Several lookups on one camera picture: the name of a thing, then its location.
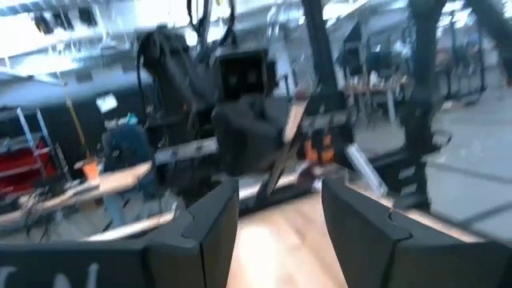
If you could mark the silver aluminium bar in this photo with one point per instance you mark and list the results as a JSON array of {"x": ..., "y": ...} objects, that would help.
[{"x": 364, "y": 168}]

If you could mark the orange object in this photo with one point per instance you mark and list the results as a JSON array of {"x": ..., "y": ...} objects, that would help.
[{"x": 91, "y": 170}]

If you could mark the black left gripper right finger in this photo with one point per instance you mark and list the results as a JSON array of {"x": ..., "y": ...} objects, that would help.
[{"x": 368, "y": 248}]

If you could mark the dark blue chair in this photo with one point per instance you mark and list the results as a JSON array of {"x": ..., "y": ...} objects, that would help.
[{"x": 124, "y": 148}]

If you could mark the black stand post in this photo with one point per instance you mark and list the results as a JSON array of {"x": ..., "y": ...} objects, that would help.
[
  {"x": 320, "y": 48},
  {"x": 424, "y": 80}
]

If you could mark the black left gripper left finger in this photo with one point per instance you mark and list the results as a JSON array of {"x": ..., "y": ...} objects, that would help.
[{"x": 208, "y": 248}]

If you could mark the thin black makeup brush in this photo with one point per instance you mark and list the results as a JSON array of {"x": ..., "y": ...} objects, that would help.
[{"x": 294, "y": 120}]

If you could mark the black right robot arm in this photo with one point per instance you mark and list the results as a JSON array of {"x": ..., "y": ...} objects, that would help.
[{"x": 172, "y": 72}]

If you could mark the white paper sign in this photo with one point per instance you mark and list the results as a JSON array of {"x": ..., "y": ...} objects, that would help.
[{"x": 107, "y": 103}]

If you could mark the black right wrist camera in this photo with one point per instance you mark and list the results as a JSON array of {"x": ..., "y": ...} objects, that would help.
[{"x": 246, "y": 76}]

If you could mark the shelf rack with red bins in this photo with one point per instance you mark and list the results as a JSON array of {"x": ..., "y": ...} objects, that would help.
[{"x": 24, "y": 164}]

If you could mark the orange clamp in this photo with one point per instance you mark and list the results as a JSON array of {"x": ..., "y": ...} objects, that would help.
[{"x": 320, "y": 150}]

